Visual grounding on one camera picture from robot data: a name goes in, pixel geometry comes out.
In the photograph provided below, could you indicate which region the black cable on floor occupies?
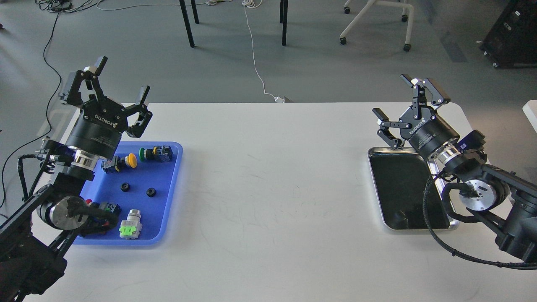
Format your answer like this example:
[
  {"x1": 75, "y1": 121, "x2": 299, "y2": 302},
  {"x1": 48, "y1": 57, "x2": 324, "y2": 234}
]
[{"x1": 0, "y1": 0, "x2": 99, "y2": 208}]

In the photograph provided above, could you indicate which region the blue plastic tray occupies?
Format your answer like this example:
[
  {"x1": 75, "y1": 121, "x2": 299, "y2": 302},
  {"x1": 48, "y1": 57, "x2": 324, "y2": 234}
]
[{"x1": 75, "y1": 141, "x2": 183, "y2": 245}]

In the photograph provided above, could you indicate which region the white cable on floor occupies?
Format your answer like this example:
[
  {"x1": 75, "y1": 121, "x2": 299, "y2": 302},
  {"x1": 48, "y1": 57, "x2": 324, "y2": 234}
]
[{"x1": 96, "y1": 0, "x2": 286, "y2": 103}]

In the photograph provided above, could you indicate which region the white object right edge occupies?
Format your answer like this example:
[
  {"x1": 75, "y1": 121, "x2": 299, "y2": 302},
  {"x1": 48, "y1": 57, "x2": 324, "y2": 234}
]
[{"x1": 522, "y1": 100, "x2": 537, "y2": 132}]

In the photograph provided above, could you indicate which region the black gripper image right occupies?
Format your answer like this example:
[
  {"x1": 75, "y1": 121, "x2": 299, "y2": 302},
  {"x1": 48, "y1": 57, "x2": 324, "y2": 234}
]
[{"x1": 373, "y1": 74, "x2": 461, "y2": 162}]

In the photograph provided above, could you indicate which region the black gear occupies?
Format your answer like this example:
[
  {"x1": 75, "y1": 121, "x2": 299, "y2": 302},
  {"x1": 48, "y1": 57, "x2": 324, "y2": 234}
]
[
  {"x1": 120, "y1": 183, "x2": 131, "y2": 192},
  {"x1": 146, "y1": 187, "x2": 157, "y2": 198}
]

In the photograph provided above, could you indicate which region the black table leg right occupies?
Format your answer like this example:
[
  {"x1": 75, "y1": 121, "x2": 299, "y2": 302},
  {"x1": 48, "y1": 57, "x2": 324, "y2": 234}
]
[{"x1": 279, "y1": 0, "x2": 289, "y2": 47}]

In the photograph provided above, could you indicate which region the black table leg back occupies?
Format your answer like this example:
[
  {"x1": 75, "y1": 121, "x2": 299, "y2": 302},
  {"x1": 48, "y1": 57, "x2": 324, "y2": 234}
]
[{"x1": 190, "y1": 0, "x2": 200, "y2": 24}]

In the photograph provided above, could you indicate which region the black equipment case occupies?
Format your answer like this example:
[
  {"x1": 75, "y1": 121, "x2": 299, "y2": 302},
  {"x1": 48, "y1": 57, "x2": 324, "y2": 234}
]
[{"x1": 480, "y1": 0, "x2": 537, "y2": 68}]

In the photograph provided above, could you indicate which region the black table leg left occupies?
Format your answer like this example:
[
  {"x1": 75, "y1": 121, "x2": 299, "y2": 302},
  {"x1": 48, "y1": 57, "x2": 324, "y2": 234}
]
[{"x1": 179, "y1": 0, "x2": 196, "y2": 48}]

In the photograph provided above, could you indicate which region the silver metal tray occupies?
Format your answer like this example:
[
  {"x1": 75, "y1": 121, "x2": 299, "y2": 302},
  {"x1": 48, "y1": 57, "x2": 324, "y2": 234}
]
[{"x1": 368, "y1": 147, "x2": 439, "y2": 232}]

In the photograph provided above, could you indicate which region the silver green switch module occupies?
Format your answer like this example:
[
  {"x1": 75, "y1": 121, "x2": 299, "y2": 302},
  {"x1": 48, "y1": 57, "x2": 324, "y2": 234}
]
[{"x1": 119, "y1": 209, "x2": 143, "y2": 240}]

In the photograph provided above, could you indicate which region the yellow push button switch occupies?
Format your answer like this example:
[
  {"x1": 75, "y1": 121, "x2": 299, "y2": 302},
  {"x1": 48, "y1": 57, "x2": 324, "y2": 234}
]
[{"x1": 100, "y1": 153, "x2": 138, "y2": 174}]

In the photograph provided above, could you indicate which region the green push button switch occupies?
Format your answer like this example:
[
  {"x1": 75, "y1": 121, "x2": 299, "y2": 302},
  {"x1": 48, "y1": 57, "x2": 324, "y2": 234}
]
[{"x1": 138, "y1": 145, "x2": 173, "y2": 162}]

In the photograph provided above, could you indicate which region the white rolling chair base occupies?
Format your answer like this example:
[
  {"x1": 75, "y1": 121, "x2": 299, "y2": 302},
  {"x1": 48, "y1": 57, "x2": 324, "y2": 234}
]
[{"x1": 338, "y1": 0, "x2": 415, "y2": 53}]

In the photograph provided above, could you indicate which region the red emergency stop button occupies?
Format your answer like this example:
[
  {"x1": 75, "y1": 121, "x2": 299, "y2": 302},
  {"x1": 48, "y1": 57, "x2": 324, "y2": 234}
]
[{"x1": 86, "y1": 199, "x2": 122, "y2": 227}]

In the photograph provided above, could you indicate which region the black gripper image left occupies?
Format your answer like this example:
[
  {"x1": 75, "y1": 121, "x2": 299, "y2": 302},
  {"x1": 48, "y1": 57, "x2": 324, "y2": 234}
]
[{"x1": 59, "y1": 57, "x2": 153, "y2": 159}]

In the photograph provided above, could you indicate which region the black table leg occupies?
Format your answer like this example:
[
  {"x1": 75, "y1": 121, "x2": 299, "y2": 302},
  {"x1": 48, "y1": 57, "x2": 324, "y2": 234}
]
[
  {"x1": 190, "y1": 0, "x2": 200, "y2": 24},
  {"x1": 179, "y1": 0, "x2": 196, "y2": 48},
  {"x1": 279, "y1": 0, "x2": 289, "y2": 47}
]

